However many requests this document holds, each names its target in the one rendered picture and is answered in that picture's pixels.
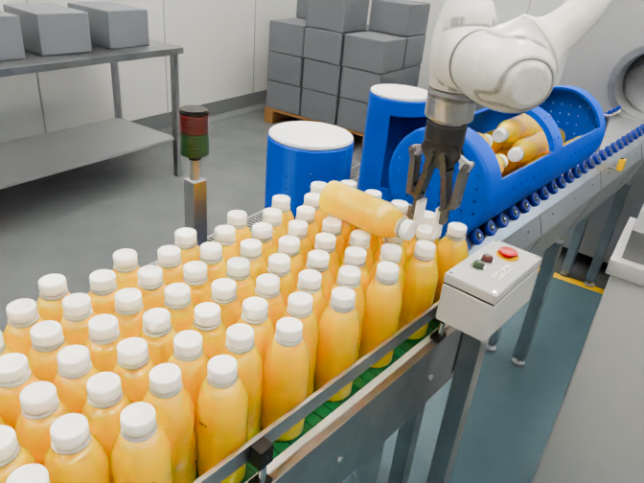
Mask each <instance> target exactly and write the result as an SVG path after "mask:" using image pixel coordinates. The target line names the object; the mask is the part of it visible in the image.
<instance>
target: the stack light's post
mask: <svg viewBox="0 0 644 483"><path fill-rule="evenodd" d="M184 208H185V228H186V227H187V228H193V229H195V230H196V240H197V245H198V246H199V247H200V246H201V245H202V244H203V243H205V242H207V180H206V179H204V178H202V177H200V179H199V180H198V181H193V180H191V179H190V177H187V178H184Z"/></svg>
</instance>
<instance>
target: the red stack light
mask: <svg viewBox="0 0 644 483"><path fill-rule="evenodd" d="M178 122H179V131H180V132H181V133H182V134H185V135H192V136H199V135H205V134H207V133H208V132H209V113H208V114H207V115H206V116H203V117H187V116H183V115H181V114H180V113H178Z"/></svg>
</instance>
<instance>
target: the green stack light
mask: <svg viewBox="0 0 644 483"><path fill-rule="evenodd" d="M209 143H210V141H209V132H208V133H207V134H205V135H199V136H192V135H185V134H182V133H181V132H180V131H179V152H180V154H181V155H182V156H185V157H189V158H202V157H205V156H207V155H209V153H210V149H209V148H210V146H209V145H210V144H209Z"/></svg>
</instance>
